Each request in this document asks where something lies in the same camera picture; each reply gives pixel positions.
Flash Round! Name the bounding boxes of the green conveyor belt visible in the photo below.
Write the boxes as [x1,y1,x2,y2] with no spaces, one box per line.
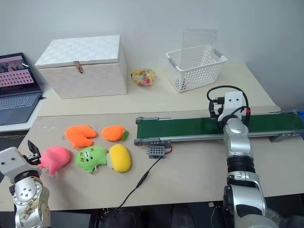
[133,109,304,147]

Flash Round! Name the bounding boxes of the yellow plush toy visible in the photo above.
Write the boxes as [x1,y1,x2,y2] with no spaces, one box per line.
[107,143,132,173]

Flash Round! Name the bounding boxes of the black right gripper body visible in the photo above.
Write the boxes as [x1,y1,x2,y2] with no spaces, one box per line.
[212,95,226,119]

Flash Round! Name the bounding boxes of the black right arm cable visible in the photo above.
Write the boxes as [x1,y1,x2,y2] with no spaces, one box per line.
[206,85,252,125]

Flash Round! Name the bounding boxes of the pink plush toy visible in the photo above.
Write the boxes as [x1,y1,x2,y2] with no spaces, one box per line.
[37,145,72,176]

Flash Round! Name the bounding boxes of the clear plastic lid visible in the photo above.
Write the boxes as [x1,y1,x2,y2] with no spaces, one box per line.
[181,28,219,69]

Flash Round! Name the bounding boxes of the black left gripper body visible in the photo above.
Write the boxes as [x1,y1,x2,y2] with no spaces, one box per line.
[22,153,41,167]

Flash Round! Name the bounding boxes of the brown box latch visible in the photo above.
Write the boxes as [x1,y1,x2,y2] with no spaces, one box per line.
[73,61,84,74]

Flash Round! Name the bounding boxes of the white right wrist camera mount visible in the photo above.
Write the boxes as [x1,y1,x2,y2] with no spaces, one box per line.
[217,92,248,122]

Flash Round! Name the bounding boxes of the white woven storage box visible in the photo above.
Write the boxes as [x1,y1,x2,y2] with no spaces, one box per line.
[34,35,129,100]

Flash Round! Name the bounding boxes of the white perforated plastic basket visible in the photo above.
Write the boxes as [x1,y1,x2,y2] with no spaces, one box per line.
[165,45,228,94]

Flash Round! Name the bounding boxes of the orange plush with green leaf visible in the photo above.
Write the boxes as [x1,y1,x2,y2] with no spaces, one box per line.
[101,125,130,143]

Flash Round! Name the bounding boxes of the orange plush mitten toy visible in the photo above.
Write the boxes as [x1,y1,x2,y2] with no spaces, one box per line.
[64,124,99,150]

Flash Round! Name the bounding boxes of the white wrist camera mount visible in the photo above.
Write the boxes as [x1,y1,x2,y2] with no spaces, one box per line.
[0,146,40,184]
[217,92,248,122]

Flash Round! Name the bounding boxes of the black power cable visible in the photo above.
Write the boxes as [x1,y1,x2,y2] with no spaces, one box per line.
[115,155,163,211]

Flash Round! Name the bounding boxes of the clear bag of candies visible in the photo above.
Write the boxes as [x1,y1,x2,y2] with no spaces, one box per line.
[130,68,159,88]

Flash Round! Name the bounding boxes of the gray perforated metal block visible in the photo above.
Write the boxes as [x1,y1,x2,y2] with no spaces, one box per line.
[145,145,166,161]

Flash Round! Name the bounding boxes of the green plush toy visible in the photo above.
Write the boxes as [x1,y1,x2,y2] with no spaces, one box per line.
[75,145,110,174]

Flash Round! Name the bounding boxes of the open grey laptop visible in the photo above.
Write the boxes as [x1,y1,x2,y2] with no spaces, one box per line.
[0,52,44,126]

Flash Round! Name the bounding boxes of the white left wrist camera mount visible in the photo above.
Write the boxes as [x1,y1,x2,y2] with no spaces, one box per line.
[0,146,40,184]

